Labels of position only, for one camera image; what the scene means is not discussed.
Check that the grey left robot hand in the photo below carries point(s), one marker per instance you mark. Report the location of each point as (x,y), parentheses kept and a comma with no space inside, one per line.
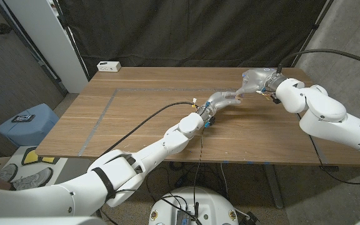
(220,100)

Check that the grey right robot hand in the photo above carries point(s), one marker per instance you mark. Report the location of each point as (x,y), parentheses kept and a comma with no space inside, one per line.
(258,79)

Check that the small wooden block with holes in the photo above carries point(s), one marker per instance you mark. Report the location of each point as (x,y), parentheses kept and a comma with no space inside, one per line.
(238,97)

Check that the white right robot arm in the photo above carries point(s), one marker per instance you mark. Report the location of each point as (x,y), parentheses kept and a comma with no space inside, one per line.
(323,115)

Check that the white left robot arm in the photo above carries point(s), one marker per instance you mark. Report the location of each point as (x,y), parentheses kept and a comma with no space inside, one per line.
(173,137)

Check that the black backdrop curtain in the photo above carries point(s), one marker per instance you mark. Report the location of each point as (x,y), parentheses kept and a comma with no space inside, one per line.
(192,31)

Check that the black backdrop stand pole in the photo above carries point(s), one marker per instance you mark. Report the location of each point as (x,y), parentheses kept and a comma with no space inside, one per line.
(71,37)
(316,26)

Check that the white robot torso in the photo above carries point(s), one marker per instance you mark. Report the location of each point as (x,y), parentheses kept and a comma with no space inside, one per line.
(211,206)

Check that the grey table leg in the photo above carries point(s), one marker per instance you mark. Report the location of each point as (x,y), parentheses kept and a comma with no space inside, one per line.
(275,193)

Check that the white power strip box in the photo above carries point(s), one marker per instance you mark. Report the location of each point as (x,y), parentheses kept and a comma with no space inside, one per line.
(108,66)

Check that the black plug beside torso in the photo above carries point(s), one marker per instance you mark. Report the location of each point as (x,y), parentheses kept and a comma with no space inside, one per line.
(251,218)

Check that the blue plastic stool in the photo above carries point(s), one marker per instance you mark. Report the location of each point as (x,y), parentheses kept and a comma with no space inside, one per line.
(27,131)

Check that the white board yellow black marking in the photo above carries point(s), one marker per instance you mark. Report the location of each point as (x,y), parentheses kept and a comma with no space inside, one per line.
(31,156)

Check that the black smartphone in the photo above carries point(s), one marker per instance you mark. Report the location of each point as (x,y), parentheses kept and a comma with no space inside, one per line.
(23,118)

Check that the black floor bracket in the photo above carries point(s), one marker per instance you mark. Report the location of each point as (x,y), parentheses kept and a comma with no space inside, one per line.
(329,168)

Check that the black metal rail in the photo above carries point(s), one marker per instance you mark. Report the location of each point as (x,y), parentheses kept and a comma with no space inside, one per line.
(42,64)

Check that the white wall panel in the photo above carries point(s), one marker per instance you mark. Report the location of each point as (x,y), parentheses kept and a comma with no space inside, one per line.
(48,40)

